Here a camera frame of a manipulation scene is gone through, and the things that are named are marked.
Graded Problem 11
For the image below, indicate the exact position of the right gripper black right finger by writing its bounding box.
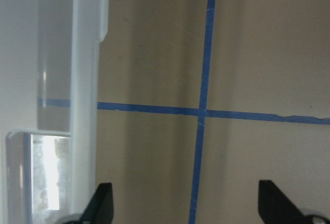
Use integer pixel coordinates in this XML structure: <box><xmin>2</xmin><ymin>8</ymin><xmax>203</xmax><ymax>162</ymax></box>
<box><xmin>258</xmin><ymin>180</ymin><xmax>306</xmax><ymax>224</ymax></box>

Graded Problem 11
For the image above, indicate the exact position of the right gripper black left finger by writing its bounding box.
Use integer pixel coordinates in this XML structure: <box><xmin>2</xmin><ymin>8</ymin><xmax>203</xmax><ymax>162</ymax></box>
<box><xmin>78</xmin><ymin>183</ymin><xmax>114</xmax><ymax>224</ymax></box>

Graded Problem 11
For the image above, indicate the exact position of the clear plastic box lid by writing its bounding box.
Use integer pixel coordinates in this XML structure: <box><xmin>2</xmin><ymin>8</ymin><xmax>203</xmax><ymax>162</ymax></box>
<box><xmin>1</xmin><ymin>0</ymin><xmax>109</xmax><ymax>223</ymax></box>

